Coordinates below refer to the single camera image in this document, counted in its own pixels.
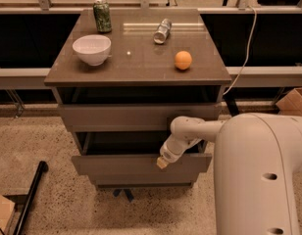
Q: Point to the black metal bar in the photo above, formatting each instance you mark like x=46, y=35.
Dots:
x=41, y=169

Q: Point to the white ceramic bowl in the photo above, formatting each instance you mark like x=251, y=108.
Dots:
x=93, y=49

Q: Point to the grey bottom drawer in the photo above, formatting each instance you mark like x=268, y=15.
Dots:
x=121, y=185

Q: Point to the cardboard box right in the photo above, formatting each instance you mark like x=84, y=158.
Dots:
x=291, y=103

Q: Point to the grey drawer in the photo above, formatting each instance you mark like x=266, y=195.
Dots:
x=132, y=157
x=121, y=185
x=119, y=117

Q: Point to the silver can lying down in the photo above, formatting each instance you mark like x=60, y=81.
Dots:
x=162, y=32

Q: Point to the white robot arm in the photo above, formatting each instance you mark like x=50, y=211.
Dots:
x=255, y=157

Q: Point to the orange fruit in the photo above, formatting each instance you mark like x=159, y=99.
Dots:
x=183, y=60

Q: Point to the grey top drawer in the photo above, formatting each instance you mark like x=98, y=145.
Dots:
x=119, y=117

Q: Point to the cardboard box bottom left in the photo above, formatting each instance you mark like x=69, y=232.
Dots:
x=7, y=210

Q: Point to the metal railing frame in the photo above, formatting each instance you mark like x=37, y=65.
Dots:
x=26, y=78

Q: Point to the green soda can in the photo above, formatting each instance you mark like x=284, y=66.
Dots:
x=101, y=12

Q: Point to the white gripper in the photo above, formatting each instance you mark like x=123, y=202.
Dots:
x=169, y=155

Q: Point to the cardboard box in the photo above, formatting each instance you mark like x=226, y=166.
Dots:
x=291, y=103
x=7, y=210

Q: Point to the grey drawer cabinet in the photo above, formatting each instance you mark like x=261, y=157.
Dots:
x=139, y=71

